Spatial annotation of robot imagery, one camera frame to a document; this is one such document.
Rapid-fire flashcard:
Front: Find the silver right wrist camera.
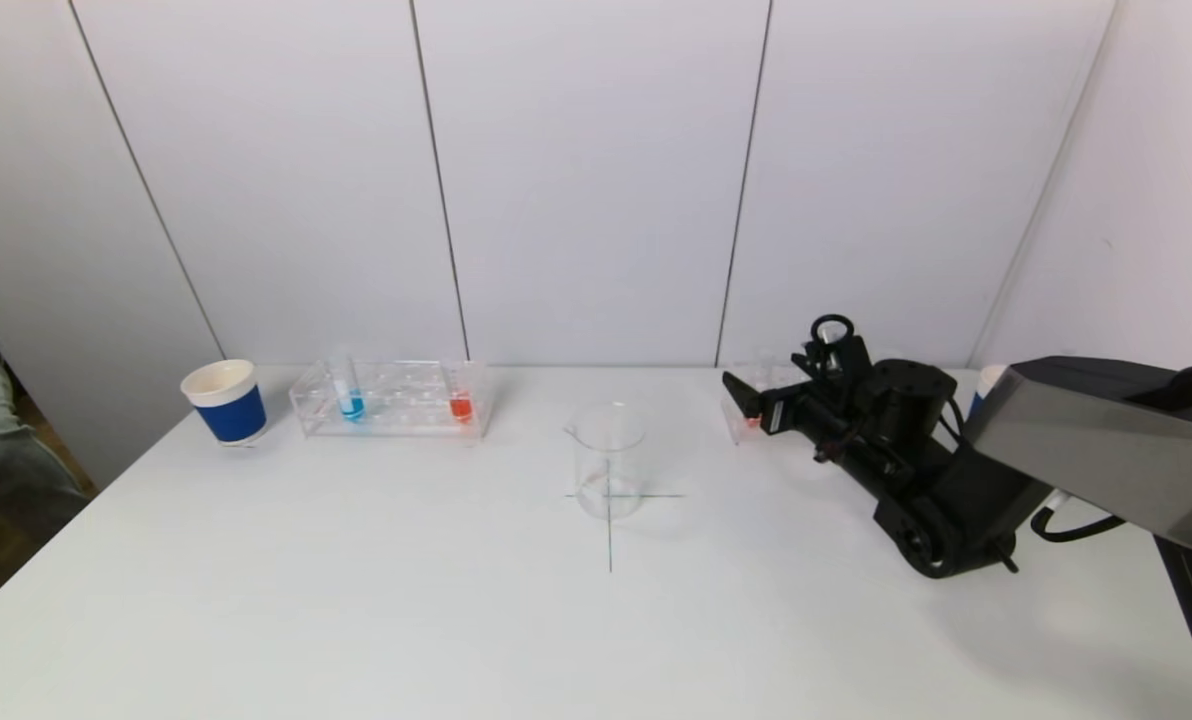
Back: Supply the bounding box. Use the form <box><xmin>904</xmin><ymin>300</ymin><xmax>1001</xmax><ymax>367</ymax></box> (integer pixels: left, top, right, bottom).
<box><xmin>791</xmin><ymin>335</ymin><xmax>873</xmax><ymax>391</ymax></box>

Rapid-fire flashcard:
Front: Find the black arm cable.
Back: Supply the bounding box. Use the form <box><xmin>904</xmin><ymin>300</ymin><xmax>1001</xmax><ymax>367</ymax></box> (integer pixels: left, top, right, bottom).
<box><xmin>1030</xmin><ymin>490</ymin><xmax>1129</xmax><ymax>545</ymax></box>

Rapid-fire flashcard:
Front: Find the clear acrylic test tube rack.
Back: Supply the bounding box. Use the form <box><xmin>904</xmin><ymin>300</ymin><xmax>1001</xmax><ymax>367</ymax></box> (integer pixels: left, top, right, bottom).
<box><xmin>290</xmin><ymin>360</ymin><xmax>494</xmax><ymax>441</ymax></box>
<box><xmin>721</xmin><ymin>360</ymin><xmax>819</xmax><ymax>447</ymax></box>

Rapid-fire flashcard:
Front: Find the test tube with blue liquid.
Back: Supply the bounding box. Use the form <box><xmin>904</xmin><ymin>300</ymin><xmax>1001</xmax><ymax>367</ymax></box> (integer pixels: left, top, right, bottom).
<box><xmin>330</xmin><ymin>346</ymin><xmax>369</xmax><ymax>425</ymax></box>

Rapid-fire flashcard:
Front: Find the clear glass beaker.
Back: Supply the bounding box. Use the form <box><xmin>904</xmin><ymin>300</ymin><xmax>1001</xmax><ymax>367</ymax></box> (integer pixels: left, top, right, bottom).
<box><xmin>562</xmin><ymin>402</ymin><xmax>649</xmax><ymax>521</ymax></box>

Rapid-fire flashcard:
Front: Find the test tube with orange liquid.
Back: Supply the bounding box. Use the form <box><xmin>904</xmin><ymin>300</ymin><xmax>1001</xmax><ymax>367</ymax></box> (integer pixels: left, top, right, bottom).
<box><xmin>442</xmin><ymin>351</ymin><xmax>478</xmax><ymax>426</ymax></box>

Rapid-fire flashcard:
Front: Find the blue white paper cup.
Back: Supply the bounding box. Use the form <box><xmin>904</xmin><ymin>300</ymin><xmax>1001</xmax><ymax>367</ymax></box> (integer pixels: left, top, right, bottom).
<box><xmin>181</xmin><ymin>359</ymin><xmax>270</xmax><ymax>448</ymax></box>
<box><xmin>970</xmin><ymin>364</ymin><xmax>1009</xmax><ymax>417</ymax></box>

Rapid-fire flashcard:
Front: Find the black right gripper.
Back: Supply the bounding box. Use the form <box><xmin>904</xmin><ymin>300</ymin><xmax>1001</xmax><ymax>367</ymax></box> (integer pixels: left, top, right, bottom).
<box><xmin>721</xmin><ymin>371</ymin><xmax>853</xmax><ymax>446</ymax></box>

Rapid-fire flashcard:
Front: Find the test tube with red liquid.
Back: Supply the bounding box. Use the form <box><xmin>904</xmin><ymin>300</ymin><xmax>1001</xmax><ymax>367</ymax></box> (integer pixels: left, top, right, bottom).
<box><xmin>743</xmin><ymin>350</ymin><xmax>779</xmax><ymax>430</ymax></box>

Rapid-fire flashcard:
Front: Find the person in grey clothes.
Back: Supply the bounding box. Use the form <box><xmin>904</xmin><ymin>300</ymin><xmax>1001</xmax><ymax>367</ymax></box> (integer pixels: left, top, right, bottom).
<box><xmin>0</xmin><ymin>338</ymin><xmax>95</xmax><ymax>549</ymax></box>

